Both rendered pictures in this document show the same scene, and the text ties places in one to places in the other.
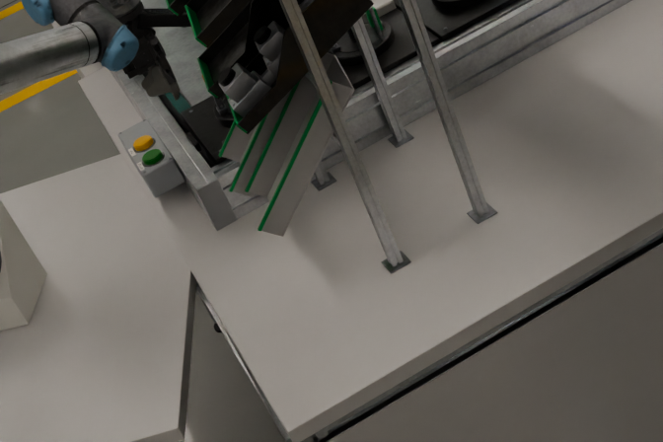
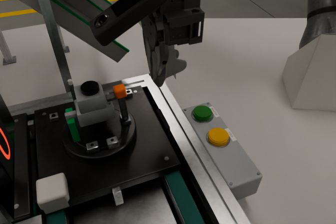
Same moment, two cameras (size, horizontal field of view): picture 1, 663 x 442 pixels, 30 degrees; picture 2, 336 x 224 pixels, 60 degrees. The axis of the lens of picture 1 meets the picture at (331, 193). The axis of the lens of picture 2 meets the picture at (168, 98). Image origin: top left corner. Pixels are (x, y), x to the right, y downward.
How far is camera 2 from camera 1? 2.66 m
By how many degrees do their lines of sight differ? 104
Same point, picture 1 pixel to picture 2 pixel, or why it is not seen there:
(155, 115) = (217, 186)
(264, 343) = (134, 34)
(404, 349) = not seen: hidden behind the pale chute
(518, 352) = not seen: hidden behind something
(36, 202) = not seen: outside the picture
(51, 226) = (323, 160)
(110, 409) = (206, 28)
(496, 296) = (34, 28)
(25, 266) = (294, 77)
